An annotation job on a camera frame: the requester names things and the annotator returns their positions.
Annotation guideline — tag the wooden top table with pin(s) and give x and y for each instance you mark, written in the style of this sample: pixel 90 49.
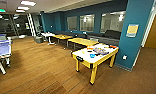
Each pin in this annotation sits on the wooden top table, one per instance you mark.
pixel 82 41
pixel 62 36

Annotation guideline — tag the yellow air hockey table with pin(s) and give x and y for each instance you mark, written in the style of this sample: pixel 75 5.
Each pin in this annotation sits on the yellow air hockey table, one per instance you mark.
pixel 94 60

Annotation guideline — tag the colourful board game packet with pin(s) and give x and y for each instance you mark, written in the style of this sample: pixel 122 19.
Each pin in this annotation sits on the colourful board game packet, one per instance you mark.
pixel 100 50

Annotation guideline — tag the interior glass window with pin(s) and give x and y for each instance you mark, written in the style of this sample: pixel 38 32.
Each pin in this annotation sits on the interior glass window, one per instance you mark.
pixel 112 21
pixel 87 22
pixel 72 23

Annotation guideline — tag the dark grey sofa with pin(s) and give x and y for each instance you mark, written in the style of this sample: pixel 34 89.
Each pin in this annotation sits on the dark grey sofa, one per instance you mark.
pixel 109 36

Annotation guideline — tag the small white table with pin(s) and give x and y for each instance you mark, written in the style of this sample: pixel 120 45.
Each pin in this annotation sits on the small white table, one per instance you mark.
pixel 47 34

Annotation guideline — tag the brown wooden door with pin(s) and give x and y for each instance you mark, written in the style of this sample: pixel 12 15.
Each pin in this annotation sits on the brown wooden door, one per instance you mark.
pixel 154 31

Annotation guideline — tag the white pillar wall outlet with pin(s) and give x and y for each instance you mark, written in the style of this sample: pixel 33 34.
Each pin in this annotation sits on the white pillar wall outlet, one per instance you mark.
pixel 124 57

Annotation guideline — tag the yellow framed wall sign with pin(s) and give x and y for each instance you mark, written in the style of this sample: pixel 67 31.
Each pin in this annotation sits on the yellow framed wall sign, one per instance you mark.
pixel 132 30

